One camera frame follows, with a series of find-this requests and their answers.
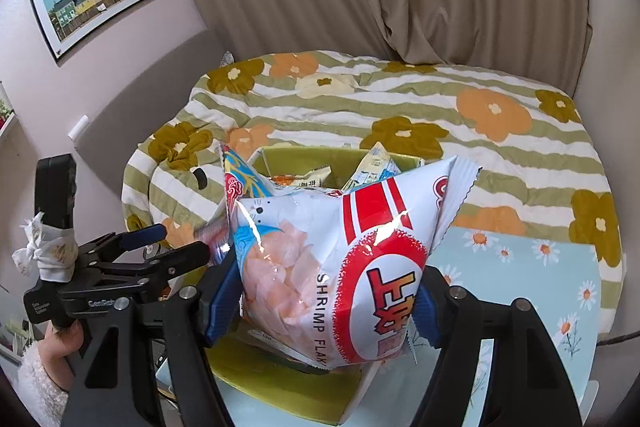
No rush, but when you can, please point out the left hand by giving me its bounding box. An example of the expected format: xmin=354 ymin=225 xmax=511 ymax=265
xmin=37 ymin=321 xmax=84 ymax=391

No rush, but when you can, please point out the shrimp flakes snack bag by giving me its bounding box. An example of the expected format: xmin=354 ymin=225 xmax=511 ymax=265
xmin=222 ymin=147 xmax=480 ymax=369

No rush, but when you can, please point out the green storage box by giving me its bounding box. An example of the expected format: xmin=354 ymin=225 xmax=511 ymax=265
xmin=207 ymin=144 xmax=426 ymax=426

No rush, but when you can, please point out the blue white biscuit packet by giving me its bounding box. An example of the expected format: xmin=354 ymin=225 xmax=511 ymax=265
xmin=342 ymin=142 xmax=400 ymax=193

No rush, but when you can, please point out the yellow orange snack bag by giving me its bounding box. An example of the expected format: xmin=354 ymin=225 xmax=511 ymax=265
xmin=270 ymin=166 xmax=332 ymax=188

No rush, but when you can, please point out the light blue daisy tablecloth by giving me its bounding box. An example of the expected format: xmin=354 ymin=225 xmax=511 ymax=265
xmin=154 ymin=225 xmax=604 ymax=427

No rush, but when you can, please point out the floral striped blanket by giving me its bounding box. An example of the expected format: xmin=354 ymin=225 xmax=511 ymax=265
xmin=122 ymin=51 xmax=625 ymax=333

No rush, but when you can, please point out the black cable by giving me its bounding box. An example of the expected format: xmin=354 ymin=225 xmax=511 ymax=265
xmin=594 ymin=330 xmax=640 ymax=348

